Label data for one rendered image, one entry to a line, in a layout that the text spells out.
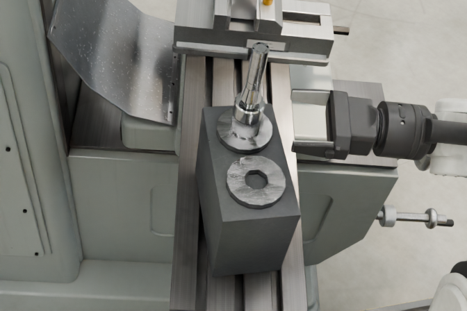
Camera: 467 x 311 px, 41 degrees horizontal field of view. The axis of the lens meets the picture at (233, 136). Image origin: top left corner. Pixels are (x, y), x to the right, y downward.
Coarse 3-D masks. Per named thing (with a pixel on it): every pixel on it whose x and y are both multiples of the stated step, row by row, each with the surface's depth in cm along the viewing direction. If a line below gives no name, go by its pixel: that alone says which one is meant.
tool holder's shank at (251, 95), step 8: (256, 48) 85; (264, 48) 85; (256, 56) 85; (264, 56) 85; (256, 64) 86; (264, 64) 87; (248, 72) 89; (256, 72) 87; (264, 72) 89; (248, 80) 89; (256, 80) 89; (248, 88) 90; (256, 88) 90; (240, 96) 93; (248, 96) 91; (256, 96) 92; (248, 104) 93
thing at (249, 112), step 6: (234, 102) 94; (240, 102) 94; (264, 102) 94; (240, 108) 93; (246, 108) 93; (252, 108) 93; (258, 108) 93; (240, 114) 94; (246, 114) 93; (252, 114) 93; (258, 114) 93
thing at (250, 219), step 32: (224, 128) 99; (224, 160) 96; (256, 160) 95; (224, 192) 93; (256, 192) 92; (288, 192) 94; (224, 224) 90; (256, 224) 92; (288, 224) 94; (224, 256) 99; (256, 256) 101
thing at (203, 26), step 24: (192, 0) 137; (216, 0) 131; (288, 0) 140; (192, 24) 132; (216, 24) 131; (240, 24) 133; (288, 24) 135; (312, 24) 138; (192, 48) 135; (216, 48) 136; (240, 48) 136; (288, 48) 136; (312, 48) 136
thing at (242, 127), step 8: (232, 112) 97; (232, 120) 97; (240, 120) 95; (248, 120) 94; (256, 120) 95; (232, 128) 98; (240, 128) 96; (248, 128) 96; (256, 128) 97; (240, 136) 97; (248, 136) 97
